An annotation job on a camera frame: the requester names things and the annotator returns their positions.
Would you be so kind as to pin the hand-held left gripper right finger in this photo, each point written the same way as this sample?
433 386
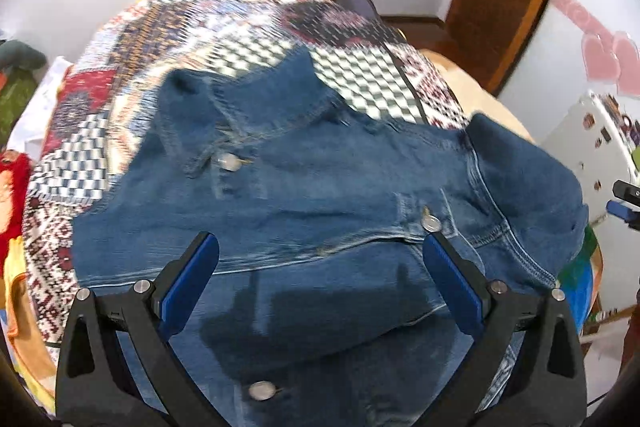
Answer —
450 277

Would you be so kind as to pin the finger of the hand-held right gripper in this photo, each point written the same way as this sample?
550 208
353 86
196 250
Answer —
620 209

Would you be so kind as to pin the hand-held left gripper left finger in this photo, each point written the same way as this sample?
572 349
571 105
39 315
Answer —
192 274

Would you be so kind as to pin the blue denim jacket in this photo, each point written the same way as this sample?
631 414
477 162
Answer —
325 167

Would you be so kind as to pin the white refrigerator with magnets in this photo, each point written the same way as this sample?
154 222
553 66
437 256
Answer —
585 147

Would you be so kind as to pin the green and blue bag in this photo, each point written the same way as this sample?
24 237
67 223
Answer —
582 277

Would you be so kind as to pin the orange yellow cloth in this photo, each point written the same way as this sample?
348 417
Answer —
25 307

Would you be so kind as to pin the beige bed sheet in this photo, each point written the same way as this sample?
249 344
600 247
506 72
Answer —
490 97

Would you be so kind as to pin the red fluffy cloth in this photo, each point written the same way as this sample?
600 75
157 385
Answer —
12 202

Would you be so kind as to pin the patterned patchwork blanket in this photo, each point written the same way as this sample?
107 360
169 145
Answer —
150 57

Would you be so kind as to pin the white cloth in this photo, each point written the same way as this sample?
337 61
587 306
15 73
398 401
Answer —
45 92

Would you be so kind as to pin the green plush toy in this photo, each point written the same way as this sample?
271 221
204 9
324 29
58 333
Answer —
17 97

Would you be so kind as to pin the wooden baseboard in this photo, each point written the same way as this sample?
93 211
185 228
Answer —
415 27

